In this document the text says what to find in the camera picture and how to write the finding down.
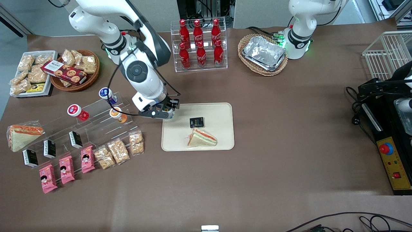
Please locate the black white small carton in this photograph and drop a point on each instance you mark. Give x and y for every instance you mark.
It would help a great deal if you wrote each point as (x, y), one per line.
(30, 158)
(49, 149)
(76, 140)

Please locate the yellow snack packet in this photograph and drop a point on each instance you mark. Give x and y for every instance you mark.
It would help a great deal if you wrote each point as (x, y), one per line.
(36, 88)

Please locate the clear bag of crackers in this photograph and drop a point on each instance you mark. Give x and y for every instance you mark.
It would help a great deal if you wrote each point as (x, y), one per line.
(118, 151)
(21, 87)
(77, 56)
(37, 76)
(25, 62)
(43, 59)
(68, 57)
(18, 77)
(136, 143)
(104, 157)
(88, 64)

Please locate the black gum box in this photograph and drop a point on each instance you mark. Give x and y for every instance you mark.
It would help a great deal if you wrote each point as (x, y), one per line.
(196, 122)

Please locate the beige plastic tray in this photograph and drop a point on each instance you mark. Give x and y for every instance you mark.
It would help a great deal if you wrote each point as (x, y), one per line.
(219, 129)

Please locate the clear plastic container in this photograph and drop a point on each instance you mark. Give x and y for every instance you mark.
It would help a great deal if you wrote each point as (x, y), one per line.
(405, 116)

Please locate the black yellow control box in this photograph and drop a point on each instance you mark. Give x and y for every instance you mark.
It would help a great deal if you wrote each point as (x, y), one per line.
(394, 161)

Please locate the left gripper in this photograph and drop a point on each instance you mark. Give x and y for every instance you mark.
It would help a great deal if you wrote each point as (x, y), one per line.
(379, 86)

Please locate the blue gum bottle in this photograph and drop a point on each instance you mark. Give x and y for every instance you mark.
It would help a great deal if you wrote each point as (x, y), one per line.
(105, 94)

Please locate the brown wicker basket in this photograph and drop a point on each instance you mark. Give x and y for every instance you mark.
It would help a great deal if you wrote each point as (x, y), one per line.
(91, 80)

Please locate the clear acrylic gum riser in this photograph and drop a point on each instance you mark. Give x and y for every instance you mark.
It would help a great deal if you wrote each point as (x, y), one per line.
(96, 129)

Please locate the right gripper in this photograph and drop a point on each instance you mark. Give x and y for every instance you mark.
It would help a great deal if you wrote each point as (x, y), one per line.
(169, 104)

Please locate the light wicker basket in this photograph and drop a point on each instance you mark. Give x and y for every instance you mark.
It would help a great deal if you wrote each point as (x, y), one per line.
(244, 43)

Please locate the small wrapped triangle sandwich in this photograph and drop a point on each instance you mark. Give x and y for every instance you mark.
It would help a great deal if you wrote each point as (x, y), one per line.
(201, 140)

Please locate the large wrapped triangle sandwich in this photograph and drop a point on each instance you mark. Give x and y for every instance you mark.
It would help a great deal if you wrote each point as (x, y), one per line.
(21, 137)

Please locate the red cookie box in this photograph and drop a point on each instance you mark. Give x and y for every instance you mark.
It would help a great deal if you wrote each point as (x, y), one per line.
(64, 72)

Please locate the clear acrylic snack riser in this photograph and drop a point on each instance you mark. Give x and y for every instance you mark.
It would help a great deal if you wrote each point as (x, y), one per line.
(61, 151)

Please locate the red gum bottle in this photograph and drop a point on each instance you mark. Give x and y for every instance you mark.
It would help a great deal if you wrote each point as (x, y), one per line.
(76, 111)

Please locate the black equipment rack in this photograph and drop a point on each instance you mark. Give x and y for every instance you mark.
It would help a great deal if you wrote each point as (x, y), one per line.
(190, 8)

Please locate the stacked aluminium foil trays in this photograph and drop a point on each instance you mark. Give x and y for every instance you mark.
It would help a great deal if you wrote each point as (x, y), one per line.
(264, 53)

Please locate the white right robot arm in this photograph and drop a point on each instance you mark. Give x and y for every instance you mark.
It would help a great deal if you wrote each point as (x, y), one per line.
(141, 71)

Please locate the pink snack packet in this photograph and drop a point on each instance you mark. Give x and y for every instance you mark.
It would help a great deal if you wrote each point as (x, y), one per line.
(67, 170)
(87, 159)
(48, 178)

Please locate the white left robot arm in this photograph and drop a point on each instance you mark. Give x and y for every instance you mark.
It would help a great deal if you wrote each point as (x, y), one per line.
(302, 29)

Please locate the white rectangular snack tray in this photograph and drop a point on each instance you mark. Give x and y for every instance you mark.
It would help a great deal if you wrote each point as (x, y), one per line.
(53, 54)

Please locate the clear acrylic bottle rack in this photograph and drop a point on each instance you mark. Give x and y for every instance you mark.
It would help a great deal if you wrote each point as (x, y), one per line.
(207, 66)

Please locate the red cola bottle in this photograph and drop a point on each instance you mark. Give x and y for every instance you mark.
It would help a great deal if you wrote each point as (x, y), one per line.
(216, 31)
(218, 54)
(184, 58)
(201, 56)
(197, 32)
(183, 32)

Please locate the orange gum bottle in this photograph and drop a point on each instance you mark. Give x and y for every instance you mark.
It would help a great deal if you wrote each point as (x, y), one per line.
(118, 116)

